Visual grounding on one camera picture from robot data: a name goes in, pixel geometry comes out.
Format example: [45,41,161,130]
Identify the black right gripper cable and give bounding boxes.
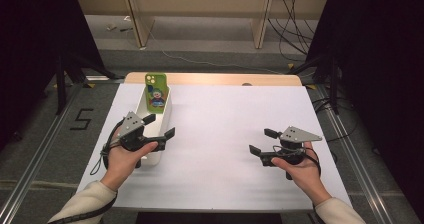
[301,146,323,179]

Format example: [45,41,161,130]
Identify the black metal stand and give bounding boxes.
[53,48,125,116]
[289,50,342,116]

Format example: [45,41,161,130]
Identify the white plastic bin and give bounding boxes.
[134,83,173,167]

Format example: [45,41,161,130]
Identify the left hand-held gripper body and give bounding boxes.
[116,111,167,153]

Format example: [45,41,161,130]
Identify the person's right hand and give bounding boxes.
[271,141,333,207]

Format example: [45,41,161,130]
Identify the wooden table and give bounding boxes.
[124,71,303,87]

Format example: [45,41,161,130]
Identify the metal floor rail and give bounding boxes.
[315,84,396,224]
[0,83,85,224]

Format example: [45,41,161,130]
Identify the black hanging cable bundle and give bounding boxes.
[267,0,317,64]

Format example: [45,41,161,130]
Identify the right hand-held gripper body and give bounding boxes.
[265,126,323,167]

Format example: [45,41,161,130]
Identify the person's left hand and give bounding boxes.
[100,129,159,192]

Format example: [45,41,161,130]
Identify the black floor cables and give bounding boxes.
[312,96,360,144]

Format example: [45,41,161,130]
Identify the white table sheet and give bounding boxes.
[75,83,354,212]

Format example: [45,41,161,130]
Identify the thin grey gripper cable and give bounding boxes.
[272,144,304,157]

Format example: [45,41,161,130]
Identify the beige wooden desk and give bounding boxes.
[73,0,331,50]

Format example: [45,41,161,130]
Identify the green cartoon phone case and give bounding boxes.
[144,72,170,115]

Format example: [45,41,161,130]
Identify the black curtain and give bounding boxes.
[305,0,424,215]
[0,0,104,148]

